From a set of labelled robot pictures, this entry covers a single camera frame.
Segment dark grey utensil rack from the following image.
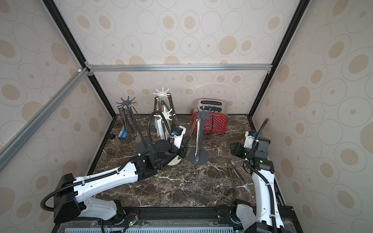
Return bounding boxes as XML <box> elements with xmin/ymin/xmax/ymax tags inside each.
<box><xmin>116</xmin><ymin>96</ymin><xmax>148</xmax><ymax>153</ymax></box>

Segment white utensil rack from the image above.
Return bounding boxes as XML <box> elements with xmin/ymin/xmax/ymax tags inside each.
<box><xmin>153</xmin><ymin>88</ymin><xmax>171</xmax><ymax>115</ymax></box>
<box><xmin>153</xmin><ymin>108</ymin><xmax>183</xmax><ymax>167</ymax></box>

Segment dark grey rack back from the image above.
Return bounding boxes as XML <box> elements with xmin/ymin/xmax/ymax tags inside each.
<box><xmin>196</xmin><ymin>108</ymin><xmax>214</xmax><ymax>166</ymax></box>

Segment thin steel tongs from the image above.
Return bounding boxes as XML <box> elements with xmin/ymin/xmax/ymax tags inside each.
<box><xmin>124</xmin><ymin>106</ymin><xmax>137</xmax><ymax>138</ymax></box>

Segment serrated steel tongs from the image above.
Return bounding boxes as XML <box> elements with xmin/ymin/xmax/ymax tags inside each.
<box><xmin>188</xmin><ymin>117</ymin><xmax>201</xmax><ymax>165</ymax></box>

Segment small steel tongs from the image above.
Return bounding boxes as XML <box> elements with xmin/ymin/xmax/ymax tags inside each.
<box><xmin>154</xmin><ymin>117</ymin><xmax>168</xmax><ymax>140</ymax></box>

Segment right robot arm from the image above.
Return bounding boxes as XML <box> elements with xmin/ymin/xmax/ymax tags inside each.
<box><xmin>231</xmin><ymin>118</ymin><xmax>289</xmax><ymax>233</ymax></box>

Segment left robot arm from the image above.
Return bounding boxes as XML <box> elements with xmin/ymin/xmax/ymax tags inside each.
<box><xmin>40</xmin><ymin>110</ymin><xmax>190</xmax><ymax>225</ymax></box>

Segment blue small package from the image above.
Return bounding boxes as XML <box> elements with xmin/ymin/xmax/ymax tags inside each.
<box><xmin>118</xmin><ymin>126</ymin><xmax>127</xmax><ymax>139</ymax></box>

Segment brown spice jar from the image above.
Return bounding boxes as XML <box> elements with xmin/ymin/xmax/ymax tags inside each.
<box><xmin>108</xmin><ymin>134</ymin><xmax>121</xmax><ymax>146</ymax></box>

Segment red white toaster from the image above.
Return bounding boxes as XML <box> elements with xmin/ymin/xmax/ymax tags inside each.
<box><xmin>190</xmin><ymin>99</ymin><xmax>228</xmax><ymax>134</ymax></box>

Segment horizontal aluminium bar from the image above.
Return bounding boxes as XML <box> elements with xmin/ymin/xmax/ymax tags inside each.
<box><xmin>85</xmin><ymin>64</ymin><xmax>272</xmax><ymax>73</ymax></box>

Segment diagonal aluminium bar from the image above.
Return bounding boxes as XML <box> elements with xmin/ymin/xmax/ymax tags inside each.
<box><xmin>1</xmin><ymin>68</ymin><xmax>88</xmax><ymax>170</ymax></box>

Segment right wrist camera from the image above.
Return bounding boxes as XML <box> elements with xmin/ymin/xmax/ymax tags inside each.
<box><xmin>244</xmin><ymin>130</ymin><xmax>256</xmax><ymax>149</ymax></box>

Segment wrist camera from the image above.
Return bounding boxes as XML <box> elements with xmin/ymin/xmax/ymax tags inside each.
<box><xmin>244</xmin><ymin>130</ymin><xmax>256</xmax><ymax>149</ymax></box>
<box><xmin>172</xmin><ymin>126</ymin><xmax>186</xmax><ymax>149</ymax></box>

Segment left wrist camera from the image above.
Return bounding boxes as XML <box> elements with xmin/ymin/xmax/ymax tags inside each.
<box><xmin>172</xmin><ymin>126</ymin><xmax>186</xmax><ymax>149</ymax></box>

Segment toaster black cord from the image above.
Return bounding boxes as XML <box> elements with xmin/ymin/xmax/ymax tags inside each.
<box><xmin>206</xmin><ymin>110</ymin><xmax>219</xmax><ymax>135</ymax></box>

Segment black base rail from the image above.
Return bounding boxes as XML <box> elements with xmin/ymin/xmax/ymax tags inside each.
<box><xmin>52</xmin><ymin>205</ymin><xmax>304</xmax><ymax>233</ymax></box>

